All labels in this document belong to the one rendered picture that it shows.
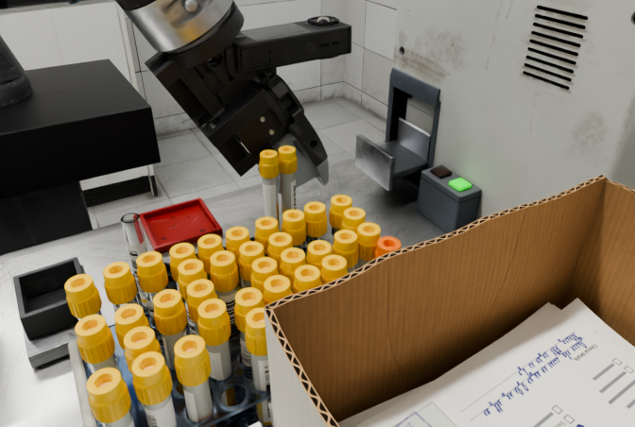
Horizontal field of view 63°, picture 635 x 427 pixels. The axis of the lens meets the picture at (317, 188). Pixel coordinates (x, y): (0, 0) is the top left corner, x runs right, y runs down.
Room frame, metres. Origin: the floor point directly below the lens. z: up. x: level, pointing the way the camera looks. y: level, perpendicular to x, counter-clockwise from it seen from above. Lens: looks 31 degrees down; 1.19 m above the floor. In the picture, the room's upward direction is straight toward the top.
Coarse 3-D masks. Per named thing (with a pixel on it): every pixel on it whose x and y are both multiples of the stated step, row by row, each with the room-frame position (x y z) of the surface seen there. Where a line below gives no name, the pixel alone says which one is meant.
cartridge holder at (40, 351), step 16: (32, 272) 0.32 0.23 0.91; (48, 272) 0.33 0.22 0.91; (64, 272) 0.33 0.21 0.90; (80, 272) 0.32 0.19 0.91; (16, 288) 0.30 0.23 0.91; (32, 288) 0.32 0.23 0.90; (48, 288) 0.32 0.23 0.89; (64, 288) 0.33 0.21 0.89; (32, 304) 0.31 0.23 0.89; (48, 304) 0.31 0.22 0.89; (64, 304) 0.29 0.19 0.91; (32, 320) 0.27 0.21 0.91; (48, 320) 0.28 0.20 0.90; (64, 320) 0.28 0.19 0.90; (32, 336) 0.27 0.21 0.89; (48, 336) 0.27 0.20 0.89; (64, 336) 0.27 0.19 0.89; (32, 352) 0.26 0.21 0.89; (48, 352) 0.26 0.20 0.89; (64, 352) 0.27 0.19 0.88
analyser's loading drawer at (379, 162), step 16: (400, 128) 0.55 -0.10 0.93; (416, 128) 0.53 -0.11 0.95; (368, 144) 0.51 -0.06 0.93; (384, 144) 0.55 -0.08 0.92; (400, 144) 0.55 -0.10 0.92; (416, 144) 0.52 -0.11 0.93; (368, 160) 0.51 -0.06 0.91; (384, 160) 0.48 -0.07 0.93; (400, 160) 0.51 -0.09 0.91; (416, 160) 0.51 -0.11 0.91; (384, 176) 0.48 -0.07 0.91; (400, 176) 0.48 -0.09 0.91
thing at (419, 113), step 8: (408, 104) 0.55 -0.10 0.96; (416, 104) 0.54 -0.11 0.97; (424, 104) 0.53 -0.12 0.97; (408, 112) 0.55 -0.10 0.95; (416, 112) 0.54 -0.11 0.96; (424, 112) 0.53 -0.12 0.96; (432, 112) 0.52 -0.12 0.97; (408, 120) 0.55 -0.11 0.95; (416, 120) 0.54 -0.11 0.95; (424, 120) 0.52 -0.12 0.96; (432, 120) 0.51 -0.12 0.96; (424, 128) 0.52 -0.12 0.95; (432, 128) 0.51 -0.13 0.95
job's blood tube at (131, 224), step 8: (128, 216) 0.31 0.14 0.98; (136, 216) 0.31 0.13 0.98; (128, 224) 0.29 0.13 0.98; (136, 224) 0.30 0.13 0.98; (128, 232) 0.29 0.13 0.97; (136, 232) 0.30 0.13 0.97; (128, 240) 0.30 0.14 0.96; (136, 240) 0.30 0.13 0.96; (144, 240) 0.30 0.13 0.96; (128, 248) 0.30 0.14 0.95; (136, 248) 0.30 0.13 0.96; (144, 248) 0.30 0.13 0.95; (136, 256) 0.29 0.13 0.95; (136, 264) 0.29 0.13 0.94; (136, 272) 0.30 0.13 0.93; (136, 280) 0.30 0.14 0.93; (144, 296) 0.29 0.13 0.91; (144, 304) 0.30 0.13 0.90
